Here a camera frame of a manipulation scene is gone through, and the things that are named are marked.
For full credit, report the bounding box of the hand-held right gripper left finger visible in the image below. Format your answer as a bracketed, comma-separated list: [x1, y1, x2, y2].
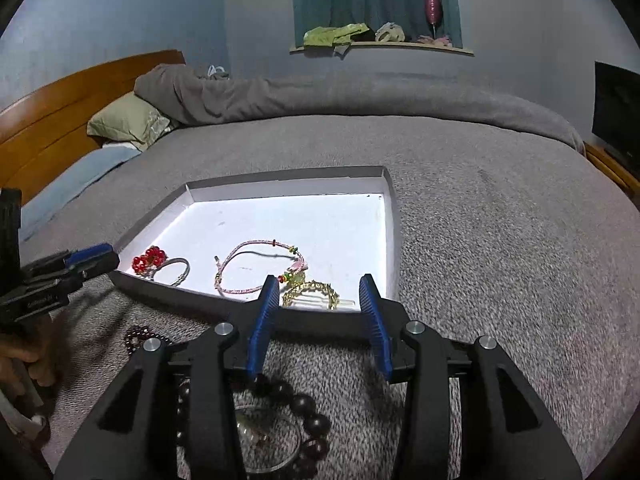
[54, 274, 281, 480]

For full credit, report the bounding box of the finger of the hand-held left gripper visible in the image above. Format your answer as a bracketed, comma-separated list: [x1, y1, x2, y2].
[23, 243, 121, 296]

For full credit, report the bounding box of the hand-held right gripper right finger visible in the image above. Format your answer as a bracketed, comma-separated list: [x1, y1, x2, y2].
[359, 273, 584, 480]

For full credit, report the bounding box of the white shallow cardboard box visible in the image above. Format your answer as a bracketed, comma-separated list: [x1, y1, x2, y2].
[111, 165, 401, 342]

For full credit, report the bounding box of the large dark wooden bead bracelet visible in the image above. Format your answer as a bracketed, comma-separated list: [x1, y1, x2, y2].
[176, 373, 332, 480]

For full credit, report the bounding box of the person's left hand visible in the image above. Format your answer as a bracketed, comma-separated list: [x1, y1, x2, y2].
[0, 310, 63, 396]

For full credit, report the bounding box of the light blue bed sheet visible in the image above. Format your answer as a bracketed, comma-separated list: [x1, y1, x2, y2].
[19, 142, 143, 241]

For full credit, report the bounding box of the clear thin bangle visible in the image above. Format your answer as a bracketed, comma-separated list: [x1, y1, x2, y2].
[235, 404, 304, 474]

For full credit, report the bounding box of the olive green pillow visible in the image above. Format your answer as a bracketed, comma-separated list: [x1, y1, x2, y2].
[87, 92, 176, 153]

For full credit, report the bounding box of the wooden headboard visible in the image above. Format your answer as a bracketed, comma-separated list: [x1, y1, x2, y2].
[0, 49, 187, 206]

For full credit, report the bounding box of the grey blanket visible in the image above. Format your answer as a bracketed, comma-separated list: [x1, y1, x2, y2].
[20, 64, 640, 480]

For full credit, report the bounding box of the wooden window sill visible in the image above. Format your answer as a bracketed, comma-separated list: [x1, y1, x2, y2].
[289, 41, 475, 57]

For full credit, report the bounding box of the green crumpled cloth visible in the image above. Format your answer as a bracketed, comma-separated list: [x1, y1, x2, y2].
[303, 23, 371, 56]

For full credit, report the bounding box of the beige crumpled cloth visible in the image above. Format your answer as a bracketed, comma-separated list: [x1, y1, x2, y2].
[375, 22, 405, 43]

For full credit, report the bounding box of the wooden side table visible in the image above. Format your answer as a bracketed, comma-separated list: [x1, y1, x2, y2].
[582, 141, 640, 196]

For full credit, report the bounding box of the pink glittery wine glass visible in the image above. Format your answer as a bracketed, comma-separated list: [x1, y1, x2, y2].
[424, 0, 440, 40]

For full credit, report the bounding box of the black television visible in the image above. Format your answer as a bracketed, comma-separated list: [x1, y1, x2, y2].
[592, 61, 640, 173]

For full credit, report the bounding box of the gold bead bracelet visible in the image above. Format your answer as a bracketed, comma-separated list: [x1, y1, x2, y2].
[282, 280, 340, 311]

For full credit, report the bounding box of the red bead hair tie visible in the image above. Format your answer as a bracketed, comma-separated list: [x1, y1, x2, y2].
[131, 245, 191, 287]

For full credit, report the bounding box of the pink cord bracelet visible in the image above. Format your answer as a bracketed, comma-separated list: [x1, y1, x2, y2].
[214, 238, 309, 295]

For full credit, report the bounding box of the small dark red bead bracelet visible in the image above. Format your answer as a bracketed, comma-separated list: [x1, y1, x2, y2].
[124, 325, 173, 357]

